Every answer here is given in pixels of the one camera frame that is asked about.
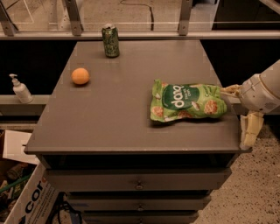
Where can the orange fruit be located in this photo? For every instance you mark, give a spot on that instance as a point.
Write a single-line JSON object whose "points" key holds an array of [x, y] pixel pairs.
{"points": [[80, 76]]}

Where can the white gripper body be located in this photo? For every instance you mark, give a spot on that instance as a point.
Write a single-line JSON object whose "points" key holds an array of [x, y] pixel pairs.
{"points": [[255, 94]]}

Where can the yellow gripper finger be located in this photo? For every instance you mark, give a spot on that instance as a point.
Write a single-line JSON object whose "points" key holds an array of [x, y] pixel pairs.
{"points": [[232, 90], [251, 125]]}

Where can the green soda can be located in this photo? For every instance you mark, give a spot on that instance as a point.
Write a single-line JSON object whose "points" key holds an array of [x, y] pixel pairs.
{"points": [[110, 40]]}

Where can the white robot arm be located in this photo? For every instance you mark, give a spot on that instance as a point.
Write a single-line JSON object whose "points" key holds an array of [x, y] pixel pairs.
{"points": [[260, 95]]}

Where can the white cardboard box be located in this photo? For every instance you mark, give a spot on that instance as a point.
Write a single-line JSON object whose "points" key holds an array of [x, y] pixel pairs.
{"points": [[37, 198]]}

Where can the white pump bottle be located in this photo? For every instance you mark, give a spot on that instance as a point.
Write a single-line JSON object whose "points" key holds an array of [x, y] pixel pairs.
{"points": [[20, 89]]}

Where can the grey drawer cabinet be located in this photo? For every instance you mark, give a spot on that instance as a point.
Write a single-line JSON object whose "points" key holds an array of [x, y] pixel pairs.
{"points": [[99, 145]]}

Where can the green rice chip bag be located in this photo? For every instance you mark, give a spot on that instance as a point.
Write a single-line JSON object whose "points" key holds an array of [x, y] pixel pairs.
{"points": [[172, 102]]}

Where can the metal railing frame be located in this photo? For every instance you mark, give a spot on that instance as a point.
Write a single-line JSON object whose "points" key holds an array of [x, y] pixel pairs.
{"points": [[140, 19]]}

